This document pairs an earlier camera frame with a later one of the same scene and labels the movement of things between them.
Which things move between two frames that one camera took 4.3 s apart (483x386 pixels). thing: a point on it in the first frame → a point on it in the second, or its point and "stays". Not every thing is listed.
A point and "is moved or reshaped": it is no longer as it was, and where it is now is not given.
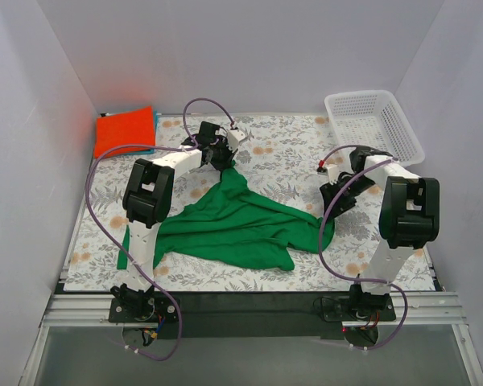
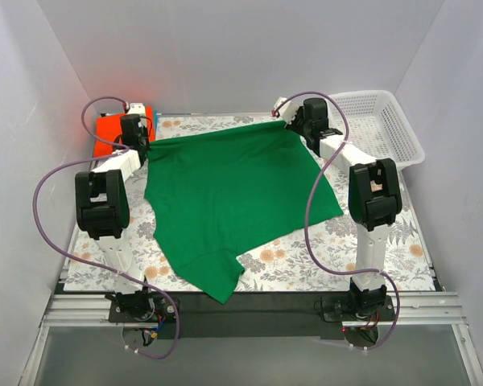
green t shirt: (224, 223) is moved or reshaped
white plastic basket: (373, 120) stays
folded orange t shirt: (133, 127) stays
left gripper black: (220, 158) → (143, 145)
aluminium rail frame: (430, 310) stays
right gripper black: (337, 197) → (296, 124)
